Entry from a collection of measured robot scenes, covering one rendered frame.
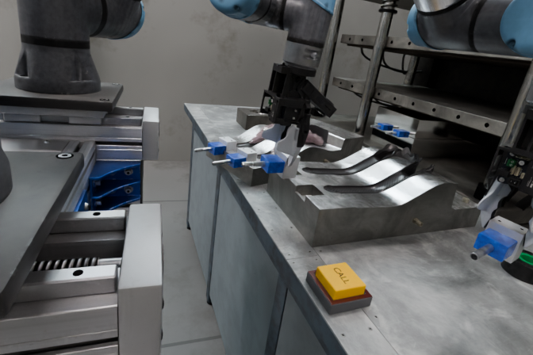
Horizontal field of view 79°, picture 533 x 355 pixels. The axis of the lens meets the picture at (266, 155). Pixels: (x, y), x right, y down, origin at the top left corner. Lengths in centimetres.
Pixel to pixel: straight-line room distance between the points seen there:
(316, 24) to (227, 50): 243
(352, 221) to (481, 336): 28
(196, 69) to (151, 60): 37
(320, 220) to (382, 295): 17
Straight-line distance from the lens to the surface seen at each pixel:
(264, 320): 96
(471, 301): 73
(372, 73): 175
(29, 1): 76
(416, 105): 158
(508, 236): 66
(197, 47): 301
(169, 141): 315
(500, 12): 51
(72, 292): 31
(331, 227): 70
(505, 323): 72
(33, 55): 76
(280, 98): 64
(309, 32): 64
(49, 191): 34
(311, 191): 77
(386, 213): 77
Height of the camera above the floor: 118
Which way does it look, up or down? 19 degrees down
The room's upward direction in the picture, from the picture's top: 8 degrees clockwise
